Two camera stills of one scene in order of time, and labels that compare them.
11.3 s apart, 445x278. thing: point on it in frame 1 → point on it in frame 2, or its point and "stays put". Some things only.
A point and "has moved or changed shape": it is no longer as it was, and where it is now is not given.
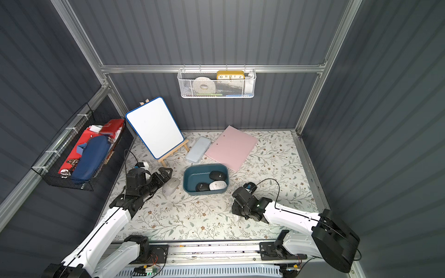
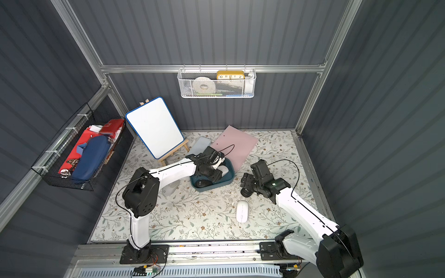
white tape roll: [203, 85] stays put
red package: [110, 129] stays put
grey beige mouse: [170, 186] stays put
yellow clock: [230, 75] stays put
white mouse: [218, 185] → [224, 169]
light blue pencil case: [199, 147] stays put
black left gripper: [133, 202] → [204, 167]
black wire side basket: [79, 156] stays put
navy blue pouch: [92, 153] stays put
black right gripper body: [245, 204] → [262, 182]
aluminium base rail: [253, 259] stays put
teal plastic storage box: [194, 174] has moved or changed shape
